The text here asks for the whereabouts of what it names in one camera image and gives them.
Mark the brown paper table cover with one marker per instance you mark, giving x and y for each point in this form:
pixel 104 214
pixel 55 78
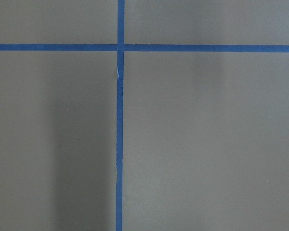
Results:
pixel 144 115

